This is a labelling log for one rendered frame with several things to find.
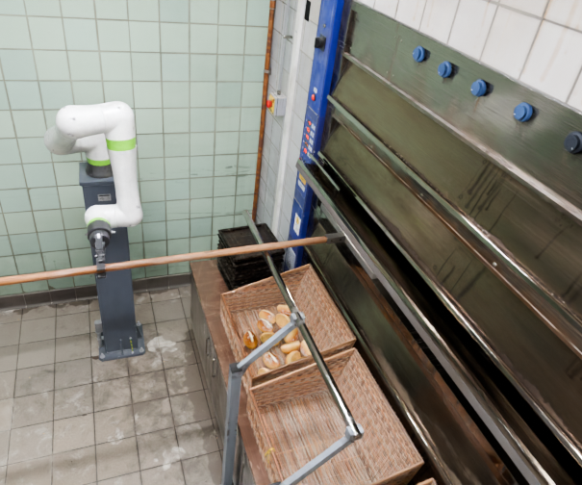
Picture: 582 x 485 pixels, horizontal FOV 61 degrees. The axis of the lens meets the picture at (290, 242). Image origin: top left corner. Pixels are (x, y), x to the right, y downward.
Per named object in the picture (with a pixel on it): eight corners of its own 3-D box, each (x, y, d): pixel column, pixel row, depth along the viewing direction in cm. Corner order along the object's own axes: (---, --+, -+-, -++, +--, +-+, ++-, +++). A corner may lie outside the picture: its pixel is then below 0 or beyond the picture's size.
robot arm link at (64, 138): (38, 130, 223) (52, 102, 178) (76, 126, 232) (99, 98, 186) (46, 159, 225) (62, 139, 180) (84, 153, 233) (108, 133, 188)
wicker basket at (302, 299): (304, 300, 275) (311, 261, 259) (347, 380, 233) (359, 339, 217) (217, 315, 258) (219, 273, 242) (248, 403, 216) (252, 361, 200)
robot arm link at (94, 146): (77, 157, 237) (71, 118, 226) (110, 152, 245) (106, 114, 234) (85, 168, 229) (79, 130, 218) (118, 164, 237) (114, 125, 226)
